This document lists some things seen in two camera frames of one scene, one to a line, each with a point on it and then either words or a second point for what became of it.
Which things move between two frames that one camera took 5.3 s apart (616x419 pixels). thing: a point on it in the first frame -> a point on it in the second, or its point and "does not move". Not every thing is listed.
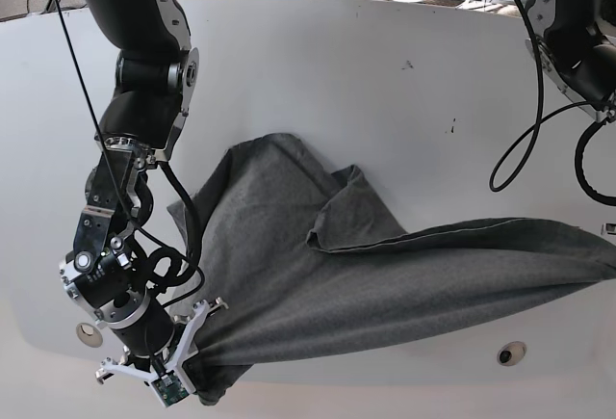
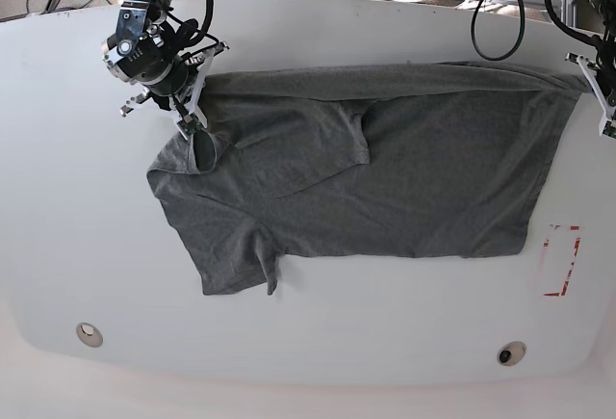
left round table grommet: x=89 y=335 does not move
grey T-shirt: x=301 y=265 -> x=364 y=160
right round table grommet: x=511 y=353 does not move
